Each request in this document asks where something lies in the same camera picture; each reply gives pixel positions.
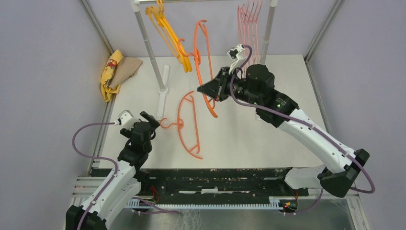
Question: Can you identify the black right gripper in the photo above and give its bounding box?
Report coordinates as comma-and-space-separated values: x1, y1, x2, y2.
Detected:
199, 66, 261, 106

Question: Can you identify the orange plastic hanger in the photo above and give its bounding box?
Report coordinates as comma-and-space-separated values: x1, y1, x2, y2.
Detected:
159, 91, 203, 161
180, 19, 218, 118

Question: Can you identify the yellow plastic hanger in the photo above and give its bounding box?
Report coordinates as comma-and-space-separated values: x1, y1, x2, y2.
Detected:
156, 0, 192, 73
145, 0, 192, 73

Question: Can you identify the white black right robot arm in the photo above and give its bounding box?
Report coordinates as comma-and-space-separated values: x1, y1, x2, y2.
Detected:
197, 64, 370, 198

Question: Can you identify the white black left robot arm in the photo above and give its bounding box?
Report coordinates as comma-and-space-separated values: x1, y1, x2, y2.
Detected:
65, 110, 160, 230

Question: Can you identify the white rack foot left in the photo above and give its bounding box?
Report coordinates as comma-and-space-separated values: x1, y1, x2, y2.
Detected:
157, 65, 170, 120

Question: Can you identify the beige cloth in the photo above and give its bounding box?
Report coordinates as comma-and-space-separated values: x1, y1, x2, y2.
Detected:
108, 57, 143, 90

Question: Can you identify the yellow printed cloth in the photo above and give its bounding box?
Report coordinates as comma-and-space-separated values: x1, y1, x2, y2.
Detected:
100, 50, 123, 103

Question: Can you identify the grey rack pole right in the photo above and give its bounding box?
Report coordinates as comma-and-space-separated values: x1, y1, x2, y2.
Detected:
259, 0, 278, 65

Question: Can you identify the grey rack pole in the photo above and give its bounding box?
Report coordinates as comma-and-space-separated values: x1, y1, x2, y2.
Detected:
259, 0, 278, 65
130, 0, 167, 93

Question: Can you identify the grey rack pole left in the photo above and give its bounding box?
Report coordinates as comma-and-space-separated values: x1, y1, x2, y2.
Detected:
130, 0, 167, 93

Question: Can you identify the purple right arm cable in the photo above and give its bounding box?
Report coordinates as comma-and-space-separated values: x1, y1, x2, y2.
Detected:
229, 44, 376, 215

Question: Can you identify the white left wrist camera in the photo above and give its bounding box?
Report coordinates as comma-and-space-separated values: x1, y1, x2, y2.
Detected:
114, 110, 138, 130

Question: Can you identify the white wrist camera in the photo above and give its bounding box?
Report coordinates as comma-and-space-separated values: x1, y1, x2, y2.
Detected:
114, 110, 138, 130
227, 44, 246, 75

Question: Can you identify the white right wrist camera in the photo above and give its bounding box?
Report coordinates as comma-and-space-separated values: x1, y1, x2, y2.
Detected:
227, 44, 246, 75

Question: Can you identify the white slotted cable duct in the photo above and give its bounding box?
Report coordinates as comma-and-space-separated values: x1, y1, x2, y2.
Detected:
124, 198, 283, 210

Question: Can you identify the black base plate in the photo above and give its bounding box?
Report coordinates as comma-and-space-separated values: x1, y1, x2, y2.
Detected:
138, 168, 313, 205

